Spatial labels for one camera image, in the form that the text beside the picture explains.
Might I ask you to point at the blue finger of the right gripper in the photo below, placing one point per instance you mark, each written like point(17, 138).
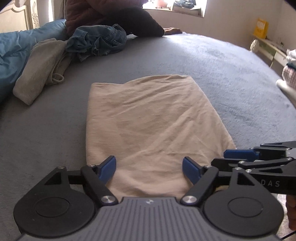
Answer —
point(227, 165)
point(265, 152)

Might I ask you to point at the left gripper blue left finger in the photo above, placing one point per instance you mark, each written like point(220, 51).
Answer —
point(95, 178)

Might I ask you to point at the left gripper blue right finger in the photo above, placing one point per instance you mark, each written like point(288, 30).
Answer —
point(203, 179)

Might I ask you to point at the beige trousers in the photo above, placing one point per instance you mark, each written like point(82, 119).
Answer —
point(150, 124)

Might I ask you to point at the operator right hand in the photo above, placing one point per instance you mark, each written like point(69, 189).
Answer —
point(291, 211)

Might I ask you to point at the grey bed blanket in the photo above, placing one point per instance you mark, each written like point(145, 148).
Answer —
point(51, 132)

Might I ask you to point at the pink checked folded garment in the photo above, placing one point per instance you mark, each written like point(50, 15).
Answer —
point(289, 76)

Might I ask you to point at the wooden side shelf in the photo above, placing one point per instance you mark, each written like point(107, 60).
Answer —
point(270, 51)

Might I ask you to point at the white folded top garment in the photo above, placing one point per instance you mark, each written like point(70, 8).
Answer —
point(291, 56)

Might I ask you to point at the white woven ball lamp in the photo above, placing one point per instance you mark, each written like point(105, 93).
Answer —
point(254, 46)

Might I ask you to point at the yellow box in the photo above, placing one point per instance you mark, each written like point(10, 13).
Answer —
point(261, 28)

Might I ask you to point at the blue denim jeans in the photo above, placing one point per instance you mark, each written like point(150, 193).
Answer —
point(96, 40)

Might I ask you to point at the blue duvet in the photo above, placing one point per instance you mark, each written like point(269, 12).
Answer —
point(16, 48)

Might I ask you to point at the shoes on white box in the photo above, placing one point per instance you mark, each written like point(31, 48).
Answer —
point(193, 8)

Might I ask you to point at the seated person in maroon jacket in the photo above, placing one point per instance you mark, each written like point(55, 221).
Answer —
point(127, 14)

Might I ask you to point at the cream carved headboard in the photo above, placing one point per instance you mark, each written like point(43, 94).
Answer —
point(19, 16)

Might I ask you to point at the grey sweatpants with drawstring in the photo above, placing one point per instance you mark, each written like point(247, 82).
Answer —
point(46, 65)

